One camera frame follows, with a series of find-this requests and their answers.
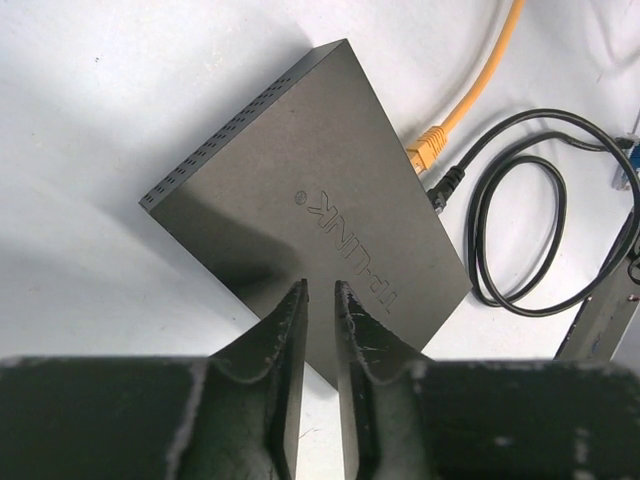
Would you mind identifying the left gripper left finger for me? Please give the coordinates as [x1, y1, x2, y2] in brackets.
[172, 280, 309, 479]

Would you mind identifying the blue ethernet cable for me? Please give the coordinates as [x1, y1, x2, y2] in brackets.
[612, 133, 640, 191]

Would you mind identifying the black network switch box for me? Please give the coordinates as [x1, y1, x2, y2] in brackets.
[140, 39, 470, 384]

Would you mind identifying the black ethernet cable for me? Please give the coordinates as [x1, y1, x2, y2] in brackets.
[424, 108, 640, 318]

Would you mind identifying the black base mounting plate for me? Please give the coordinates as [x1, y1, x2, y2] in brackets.
[554, 236, 639, 362]

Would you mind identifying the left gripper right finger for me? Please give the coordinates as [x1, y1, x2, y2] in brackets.
[335, 281, 437, 479]

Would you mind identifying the long yellow ethernet cable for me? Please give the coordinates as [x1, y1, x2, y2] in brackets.
[405, 0, 527, 176]

